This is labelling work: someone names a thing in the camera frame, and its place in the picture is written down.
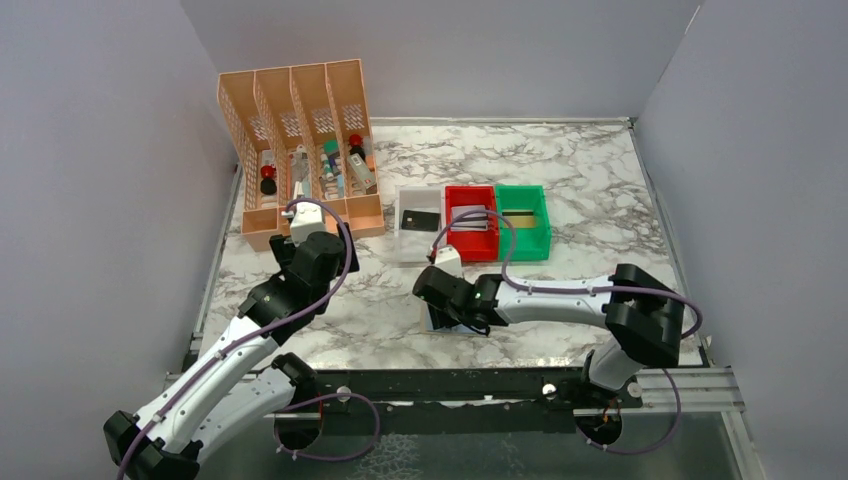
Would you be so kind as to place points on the green plastic bin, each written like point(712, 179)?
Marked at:
point(532, 245)

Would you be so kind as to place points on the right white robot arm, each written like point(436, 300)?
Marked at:
point(643, 316)

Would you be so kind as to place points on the grey staples box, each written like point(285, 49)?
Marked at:
point(363, 175)

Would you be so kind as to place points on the black mounting rail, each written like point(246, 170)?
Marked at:
point(449, 401)

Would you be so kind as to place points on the gold striped card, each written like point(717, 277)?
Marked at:
point(521, 219)

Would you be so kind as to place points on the black chip card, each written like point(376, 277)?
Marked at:
point(421, 221)

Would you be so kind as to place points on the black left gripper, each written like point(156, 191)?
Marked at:
point(348, 255)

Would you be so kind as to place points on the red plastic bin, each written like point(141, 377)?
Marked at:
point(473, 246)

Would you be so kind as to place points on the white credit card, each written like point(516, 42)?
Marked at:
point(469, 218)

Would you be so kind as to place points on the red black stamp left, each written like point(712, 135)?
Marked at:
point(268, 185)

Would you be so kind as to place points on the red black stamp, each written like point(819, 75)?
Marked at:
point(268, 185)
point(356, 146)

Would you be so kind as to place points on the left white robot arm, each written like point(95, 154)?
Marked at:
point(170, 437)

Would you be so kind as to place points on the red black stamp right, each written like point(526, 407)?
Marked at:
point(356, 146)

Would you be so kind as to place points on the green white glue stick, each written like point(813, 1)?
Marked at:
point(328, 174)

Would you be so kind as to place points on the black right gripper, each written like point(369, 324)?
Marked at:
point(436, 307)

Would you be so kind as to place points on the peach plastic desk organizer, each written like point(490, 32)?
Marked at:
point(282, 116)

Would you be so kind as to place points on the white plastic bin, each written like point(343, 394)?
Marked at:
point(414, 246)

